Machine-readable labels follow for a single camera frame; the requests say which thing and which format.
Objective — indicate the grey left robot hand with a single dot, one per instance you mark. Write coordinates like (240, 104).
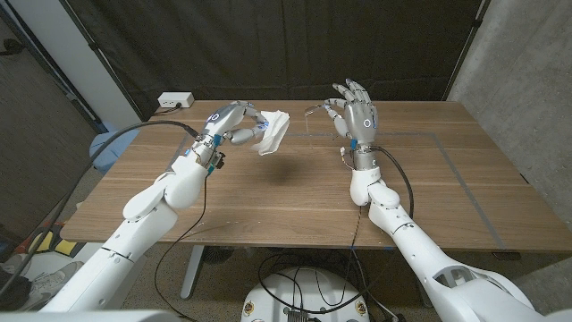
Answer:
(225, 121)

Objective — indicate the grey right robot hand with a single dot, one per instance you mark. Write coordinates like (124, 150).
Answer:
(362, 118)

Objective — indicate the white tissue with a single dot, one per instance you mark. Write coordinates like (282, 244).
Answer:
(275, 129)

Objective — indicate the clear plastic glasses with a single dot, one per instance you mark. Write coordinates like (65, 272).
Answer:
(313, 107)

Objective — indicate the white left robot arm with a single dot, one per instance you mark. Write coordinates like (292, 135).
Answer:
(147, 214)

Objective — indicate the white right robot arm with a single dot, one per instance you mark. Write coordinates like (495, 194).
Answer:
(415, 241)

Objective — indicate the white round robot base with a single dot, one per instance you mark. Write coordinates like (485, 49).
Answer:
(308, 295)

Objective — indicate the white power strip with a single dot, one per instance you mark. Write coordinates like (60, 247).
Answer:
(175, 99)

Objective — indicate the black backdrop curtain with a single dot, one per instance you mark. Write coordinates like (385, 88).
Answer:
(286, 44)

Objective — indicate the light blue chair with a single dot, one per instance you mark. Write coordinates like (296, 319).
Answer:
(109, 152)

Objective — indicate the black backdrop stand pole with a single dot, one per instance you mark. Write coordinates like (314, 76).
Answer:
(469, 42)
(96, 49)

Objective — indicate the black round floor fan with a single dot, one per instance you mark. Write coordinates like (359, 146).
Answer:
(216, 255)

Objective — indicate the yellow red floor mat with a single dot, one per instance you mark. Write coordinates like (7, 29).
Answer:
(67, 246)

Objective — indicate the grey sneaker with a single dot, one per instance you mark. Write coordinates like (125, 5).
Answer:
(49, 282)

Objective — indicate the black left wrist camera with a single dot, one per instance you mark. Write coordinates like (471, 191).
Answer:
(219, 160)

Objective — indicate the black wall rail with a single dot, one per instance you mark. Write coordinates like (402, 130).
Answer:
(85, 112)

